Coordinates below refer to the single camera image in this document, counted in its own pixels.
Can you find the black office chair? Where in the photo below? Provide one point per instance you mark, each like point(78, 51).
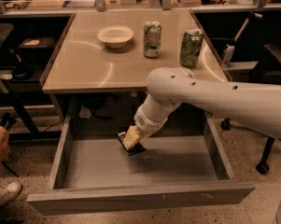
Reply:
point(262, 99)

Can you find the black box on shelf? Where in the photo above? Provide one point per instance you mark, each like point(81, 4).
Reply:
point(37, 49)

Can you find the white green soda can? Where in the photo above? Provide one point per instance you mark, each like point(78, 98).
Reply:
point(152, 39)

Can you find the open grey top drawer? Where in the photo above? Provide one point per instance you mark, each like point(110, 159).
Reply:
point(184, 164)

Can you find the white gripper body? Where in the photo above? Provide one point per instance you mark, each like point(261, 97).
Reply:
point(145, 123)

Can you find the grey cabinet with beige top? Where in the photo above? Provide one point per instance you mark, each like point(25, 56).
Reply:
point(83, 64)

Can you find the black rxbar chocolate wrapper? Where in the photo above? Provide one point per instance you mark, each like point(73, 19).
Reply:
point(136, 149)

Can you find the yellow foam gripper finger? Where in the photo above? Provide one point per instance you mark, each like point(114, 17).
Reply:
point(132, 137)

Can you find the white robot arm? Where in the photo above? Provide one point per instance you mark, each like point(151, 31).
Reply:
point(167, 88)

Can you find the white paper bowl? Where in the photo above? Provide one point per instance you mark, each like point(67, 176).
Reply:
point(115, 36)

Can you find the black side table frame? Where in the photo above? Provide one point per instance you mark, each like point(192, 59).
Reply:
point(33, 133)

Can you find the white shoe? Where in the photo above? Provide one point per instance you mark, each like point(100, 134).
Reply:
point(10, 193)

